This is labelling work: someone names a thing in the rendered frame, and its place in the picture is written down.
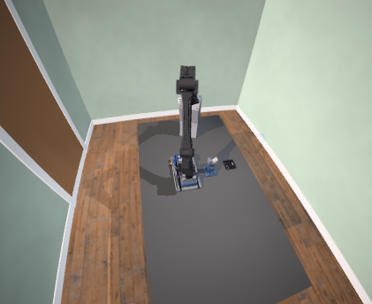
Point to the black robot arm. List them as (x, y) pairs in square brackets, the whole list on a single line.
[(187, 81)]

